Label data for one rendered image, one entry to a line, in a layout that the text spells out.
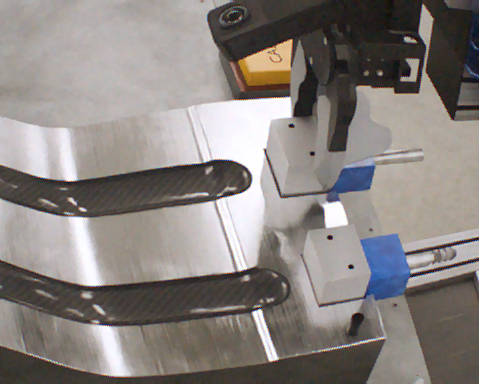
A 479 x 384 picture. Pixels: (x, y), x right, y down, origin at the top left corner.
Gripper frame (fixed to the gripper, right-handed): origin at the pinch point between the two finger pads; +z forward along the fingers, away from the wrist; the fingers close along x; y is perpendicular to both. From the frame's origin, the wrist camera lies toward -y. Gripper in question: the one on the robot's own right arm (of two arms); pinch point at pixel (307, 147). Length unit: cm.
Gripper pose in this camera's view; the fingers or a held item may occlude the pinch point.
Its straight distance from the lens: 96.1
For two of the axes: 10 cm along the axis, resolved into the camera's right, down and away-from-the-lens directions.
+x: -2.4, -7.1, 6.6
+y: 9.6, -1.0, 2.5
